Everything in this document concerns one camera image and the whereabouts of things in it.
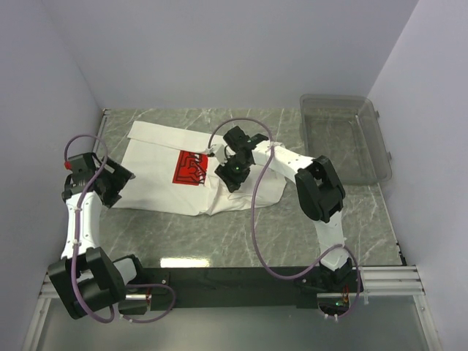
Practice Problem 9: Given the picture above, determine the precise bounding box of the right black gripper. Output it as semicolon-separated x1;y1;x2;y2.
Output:
214;155;252;195

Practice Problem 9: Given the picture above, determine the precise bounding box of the white t-shirt red print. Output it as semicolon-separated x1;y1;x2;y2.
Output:
115;121;287;216

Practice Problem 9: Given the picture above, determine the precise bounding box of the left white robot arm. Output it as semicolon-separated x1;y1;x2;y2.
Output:
48;152;146;320

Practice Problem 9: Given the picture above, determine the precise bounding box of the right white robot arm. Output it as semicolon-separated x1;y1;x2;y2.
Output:
206;127;360;292

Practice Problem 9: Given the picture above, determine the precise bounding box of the clear plastic bin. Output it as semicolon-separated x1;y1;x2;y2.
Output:
300;94;393;186

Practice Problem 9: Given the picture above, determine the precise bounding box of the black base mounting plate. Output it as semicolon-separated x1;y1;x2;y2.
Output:
116;266;366;316

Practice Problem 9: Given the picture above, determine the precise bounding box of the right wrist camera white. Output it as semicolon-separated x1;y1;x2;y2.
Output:
205;144;227;164

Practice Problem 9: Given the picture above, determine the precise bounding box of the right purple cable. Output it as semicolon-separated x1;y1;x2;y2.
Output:
208;118;363;320

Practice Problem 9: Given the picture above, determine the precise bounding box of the purple cable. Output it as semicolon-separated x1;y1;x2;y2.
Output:
208;118;363;320
64;133;177;325

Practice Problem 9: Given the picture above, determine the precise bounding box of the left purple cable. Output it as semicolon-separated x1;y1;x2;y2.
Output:
64;133;177;325

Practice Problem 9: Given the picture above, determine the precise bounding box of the aluminium frame rail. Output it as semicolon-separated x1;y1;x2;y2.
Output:
23;265;442;350

